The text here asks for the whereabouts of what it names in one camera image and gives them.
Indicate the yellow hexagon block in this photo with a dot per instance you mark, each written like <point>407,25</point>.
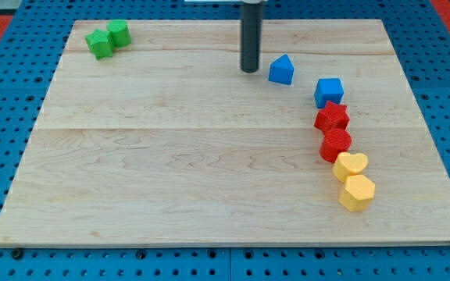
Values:
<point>357,193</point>

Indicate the red star block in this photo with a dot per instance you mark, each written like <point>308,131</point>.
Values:
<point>332,116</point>

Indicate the light wooden board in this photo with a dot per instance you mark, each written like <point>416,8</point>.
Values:
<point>169,144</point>

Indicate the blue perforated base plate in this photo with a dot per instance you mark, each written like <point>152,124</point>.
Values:
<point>35,34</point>

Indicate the blue cube block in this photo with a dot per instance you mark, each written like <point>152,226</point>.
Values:
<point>328,89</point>

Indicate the red circle block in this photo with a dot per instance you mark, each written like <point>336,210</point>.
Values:
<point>335,141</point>

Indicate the yellow heart block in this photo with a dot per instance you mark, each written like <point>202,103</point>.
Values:
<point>348,164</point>

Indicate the blue triangle block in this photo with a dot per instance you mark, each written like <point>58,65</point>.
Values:
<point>281,70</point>

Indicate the green star block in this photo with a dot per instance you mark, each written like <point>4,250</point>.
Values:
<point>100,43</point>

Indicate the green circle block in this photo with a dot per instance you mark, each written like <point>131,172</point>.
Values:
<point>120,33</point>

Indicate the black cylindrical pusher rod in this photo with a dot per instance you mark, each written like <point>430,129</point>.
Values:
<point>250,41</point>

